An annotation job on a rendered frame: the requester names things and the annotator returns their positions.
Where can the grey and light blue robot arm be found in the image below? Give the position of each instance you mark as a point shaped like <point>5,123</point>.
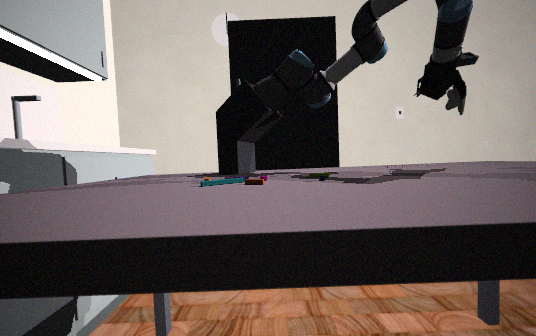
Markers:
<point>296,71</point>

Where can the turquoise rod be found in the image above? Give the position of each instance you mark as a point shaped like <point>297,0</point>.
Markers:
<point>222,181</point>

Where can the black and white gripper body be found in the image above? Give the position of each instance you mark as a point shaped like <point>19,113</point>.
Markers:
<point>441,78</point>

